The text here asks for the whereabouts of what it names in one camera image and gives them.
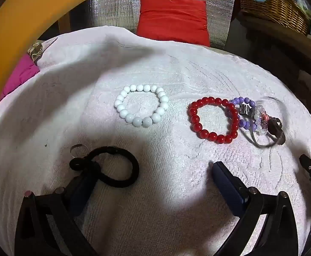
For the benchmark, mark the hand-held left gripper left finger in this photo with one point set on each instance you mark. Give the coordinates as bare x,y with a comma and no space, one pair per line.
81,192

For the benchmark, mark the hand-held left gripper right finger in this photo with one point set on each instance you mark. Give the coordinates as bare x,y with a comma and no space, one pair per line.
228,186

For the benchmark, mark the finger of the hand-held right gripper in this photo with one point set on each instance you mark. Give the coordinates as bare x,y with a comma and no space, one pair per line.
307,166

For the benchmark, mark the thin silver bangle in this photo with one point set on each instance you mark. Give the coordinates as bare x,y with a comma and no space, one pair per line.
256,141

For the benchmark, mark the chunky silver metal charm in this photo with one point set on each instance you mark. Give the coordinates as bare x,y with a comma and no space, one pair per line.
245,110

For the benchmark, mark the dark wooden furniture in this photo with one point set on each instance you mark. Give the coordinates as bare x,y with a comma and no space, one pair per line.
278,58

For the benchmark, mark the pale pink towel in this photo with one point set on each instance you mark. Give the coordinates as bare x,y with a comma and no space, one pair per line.
171,72

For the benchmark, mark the magenta cloth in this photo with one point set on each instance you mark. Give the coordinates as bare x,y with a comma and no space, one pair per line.
19,77

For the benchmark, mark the patterned fabric piece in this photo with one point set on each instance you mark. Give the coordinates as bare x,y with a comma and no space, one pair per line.
35,50

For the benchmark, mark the wicker basket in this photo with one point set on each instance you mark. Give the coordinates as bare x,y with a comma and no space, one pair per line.
278,8

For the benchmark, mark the red cushion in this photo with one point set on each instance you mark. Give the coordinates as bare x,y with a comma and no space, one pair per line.
171,18

